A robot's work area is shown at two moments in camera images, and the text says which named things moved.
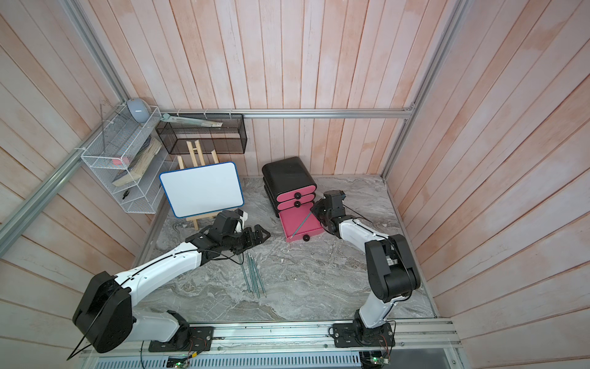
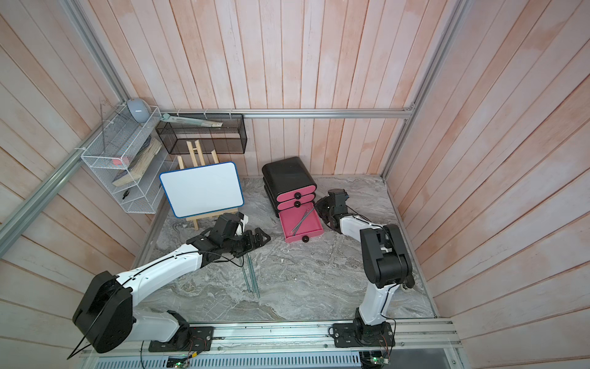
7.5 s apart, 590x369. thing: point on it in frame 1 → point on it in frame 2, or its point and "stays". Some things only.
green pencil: (254, 277) stays
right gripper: (316, 209) stays
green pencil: (259, 275) → (306, 213)
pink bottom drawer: (292, 218) stays
